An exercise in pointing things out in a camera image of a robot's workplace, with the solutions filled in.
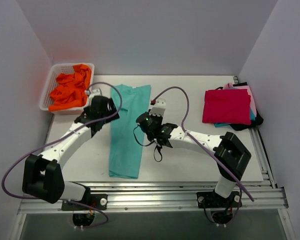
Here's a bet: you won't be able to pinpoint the pink folded t-shirt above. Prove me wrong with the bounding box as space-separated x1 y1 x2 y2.
223 82 257 116

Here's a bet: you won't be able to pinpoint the white plastic basket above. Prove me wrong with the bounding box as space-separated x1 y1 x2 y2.
39 63 95 115

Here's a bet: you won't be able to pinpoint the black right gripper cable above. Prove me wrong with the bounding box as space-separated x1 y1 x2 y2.
132 124 164 163

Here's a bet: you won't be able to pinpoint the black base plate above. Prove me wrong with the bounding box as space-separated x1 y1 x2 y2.
196 191 242 209
61 193 108 211

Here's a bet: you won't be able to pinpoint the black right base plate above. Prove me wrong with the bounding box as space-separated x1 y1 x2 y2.
196 191 242 209

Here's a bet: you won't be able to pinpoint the black folded t-shirt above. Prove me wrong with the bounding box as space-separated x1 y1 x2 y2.
217 86 264 131

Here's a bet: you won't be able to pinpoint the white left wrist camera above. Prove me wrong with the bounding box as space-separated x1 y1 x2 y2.
84 87 103 100

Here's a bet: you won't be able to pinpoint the magenta folded t-shirt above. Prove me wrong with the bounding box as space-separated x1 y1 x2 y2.
202 89 251 125

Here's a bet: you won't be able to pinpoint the teal folded t-shirt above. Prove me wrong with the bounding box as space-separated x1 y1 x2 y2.
213 109 257 128

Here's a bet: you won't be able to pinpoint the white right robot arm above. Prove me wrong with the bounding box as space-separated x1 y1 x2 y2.
136 112 253 207

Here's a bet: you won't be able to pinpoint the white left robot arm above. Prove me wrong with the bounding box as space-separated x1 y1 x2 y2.
22 95 119 210

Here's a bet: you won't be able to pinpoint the orange t-shirt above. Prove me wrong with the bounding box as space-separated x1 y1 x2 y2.
48 64 92 112

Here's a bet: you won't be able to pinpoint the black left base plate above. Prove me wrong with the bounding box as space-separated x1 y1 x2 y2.
61 193 108 211

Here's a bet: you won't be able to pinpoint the teal t-shirt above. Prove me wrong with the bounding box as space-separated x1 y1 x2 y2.
108 84 151 179
213 109 257 128

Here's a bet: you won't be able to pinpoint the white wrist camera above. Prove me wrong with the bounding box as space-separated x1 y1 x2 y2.
84 87 103 100
149 98 166 117

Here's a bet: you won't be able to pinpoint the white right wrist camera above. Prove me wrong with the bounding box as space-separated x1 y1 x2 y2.
149 98 166 117

